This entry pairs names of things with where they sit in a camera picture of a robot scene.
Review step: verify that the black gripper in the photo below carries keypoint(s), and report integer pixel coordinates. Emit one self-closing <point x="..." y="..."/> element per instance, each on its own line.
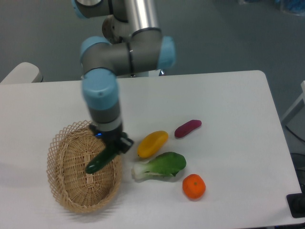
<point x="116" y="137"/>

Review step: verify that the dark green cucumber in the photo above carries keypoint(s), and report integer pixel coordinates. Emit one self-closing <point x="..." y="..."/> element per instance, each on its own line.
<point x="102" y="159"/>

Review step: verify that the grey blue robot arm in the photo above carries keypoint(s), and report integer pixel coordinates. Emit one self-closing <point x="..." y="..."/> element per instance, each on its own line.
<point x="141" y="49"/>

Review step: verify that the woven wicker basket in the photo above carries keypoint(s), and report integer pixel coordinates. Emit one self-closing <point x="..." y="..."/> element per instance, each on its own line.
<point x="70" y="152"/>

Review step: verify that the yellow mango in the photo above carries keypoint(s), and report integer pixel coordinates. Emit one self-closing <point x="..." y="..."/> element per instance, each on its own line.
<point x="152" y="143"/>

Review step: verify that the green bok choy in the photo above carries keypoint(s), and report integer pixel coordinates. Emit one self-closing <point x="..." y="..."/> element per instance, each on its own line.
<point x="168" y="164"/>

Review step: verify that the purple sweet potato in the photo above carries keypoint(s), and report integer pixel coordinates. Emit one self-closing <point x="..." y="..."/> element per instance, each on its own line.
<point x="187" y="128"/>

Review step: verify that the orange tangerine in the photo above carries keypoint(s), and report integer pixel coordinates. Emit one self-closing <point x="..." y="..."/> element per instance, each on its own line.
<point x="193" y="186"/>

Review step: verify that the white chair armrest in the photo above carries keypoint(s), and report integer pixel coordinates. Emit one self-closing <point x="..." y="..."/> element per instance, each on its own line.
<point x="24" y="72"/>

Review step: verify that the black device at table edge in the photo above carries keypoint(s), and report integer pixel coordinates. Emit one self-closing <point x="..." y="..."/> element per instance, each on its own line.
<point x="296" y="204"/>

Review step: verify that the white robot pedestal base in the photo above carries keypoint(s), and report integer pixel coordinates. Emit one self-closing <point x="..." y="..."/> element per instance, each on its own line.
<point x="152" y="73"/>

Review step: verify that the white furniture frame right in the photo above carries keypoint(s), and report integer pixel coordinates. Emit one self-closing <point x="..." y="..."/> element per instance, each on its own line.
<point x="296" y="107"/>

